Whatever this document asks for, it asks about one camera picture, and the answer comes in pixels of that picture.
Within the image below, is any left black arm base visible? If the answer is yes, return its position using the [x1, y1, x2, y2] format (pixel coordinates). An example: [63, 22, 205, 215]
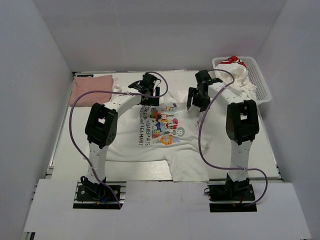
[72, 182, 126, 210]

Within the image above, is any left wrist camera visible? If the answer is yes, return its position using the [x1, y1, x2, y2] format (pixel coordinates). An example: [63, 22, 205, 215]
[142, 72, 157, 87]

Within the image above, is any white plastic basket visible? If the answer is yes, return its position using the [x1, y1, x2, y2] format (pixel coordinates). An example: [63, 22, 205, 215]
[212, 56, 272, 106]

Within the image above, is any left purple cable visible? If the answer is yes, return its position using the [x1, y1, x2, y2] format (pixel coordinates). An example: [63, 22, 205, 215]
[69, 71, 169, 210]

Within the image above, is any white red print t shirt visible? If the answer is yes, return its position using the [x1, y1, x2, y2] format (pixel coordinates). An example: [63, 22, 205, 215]
[215, 56, 257, 101]

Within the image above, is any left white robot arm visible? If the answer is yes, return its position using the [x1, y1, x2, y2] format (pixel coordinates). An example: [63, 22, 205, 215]
[84, 73, 160, 200]

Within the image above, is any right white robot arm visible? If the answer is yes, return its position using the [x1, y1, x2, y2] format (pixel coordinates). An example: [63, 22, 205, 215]
[187, 75, 260, 200]

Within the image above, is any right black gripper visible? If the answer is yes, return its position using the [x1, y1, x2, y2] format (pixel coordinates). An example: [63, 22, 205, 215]
[187, 86, 212, 112]

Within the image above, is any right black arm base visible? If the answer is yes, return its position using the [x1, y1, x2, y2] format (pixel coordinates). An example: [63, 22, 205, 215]
[203, 176, 257, 213]

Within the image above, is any folded pink t shirt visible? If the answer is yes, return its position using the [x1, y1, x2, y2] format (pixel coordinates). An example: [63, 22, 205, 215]
[69, 75, 114, 107]

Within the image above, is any white cartoon print t shirt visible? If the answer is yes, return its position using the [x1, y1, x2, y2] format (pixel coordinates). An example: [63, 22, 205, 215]
[106, 90, 213, 182]

